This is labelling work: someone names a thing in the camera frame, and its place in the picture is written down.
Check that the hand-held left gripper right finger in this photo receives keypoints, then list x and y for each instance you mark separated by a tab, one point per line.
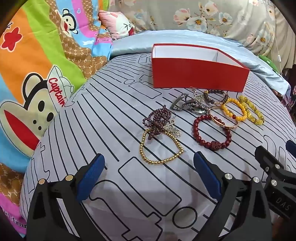
205	171

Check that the silver metal watch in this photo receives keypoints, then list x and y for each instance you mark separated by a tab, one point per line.
177	103

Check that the pink cat pillow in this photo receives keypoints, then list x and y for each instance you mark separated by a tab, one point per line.
115	25

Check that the rose gold bangle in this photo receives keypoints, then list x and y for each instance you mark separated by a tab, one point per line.
218	121

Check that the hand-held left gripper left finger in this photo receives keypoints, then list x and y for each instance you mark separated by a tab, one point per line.
90	178

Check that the green plastic object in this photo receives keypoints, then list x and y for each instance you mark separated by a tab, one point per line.
269	62

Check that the light blue blanket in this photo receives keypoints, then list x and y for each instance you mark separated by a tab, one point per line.
131	44

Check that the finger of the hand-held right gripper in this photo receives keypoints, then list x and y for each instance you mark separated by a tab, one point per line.
268	160
291	147

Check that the cartoon monkey blanket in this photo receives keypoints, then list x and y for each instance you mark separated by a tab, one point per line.
34	69

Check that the silver oval pendant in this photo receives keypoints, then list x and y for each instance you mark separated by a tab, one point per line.
198	109

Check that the beige curtain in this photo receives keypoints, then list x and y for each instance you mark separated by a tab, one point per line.
285	34

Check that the grey floral quilt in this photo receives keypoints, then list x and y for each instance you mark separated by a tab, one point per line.
185	16

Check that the red cardboard box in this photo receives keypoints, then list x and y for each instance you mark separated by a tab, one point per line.
196	73

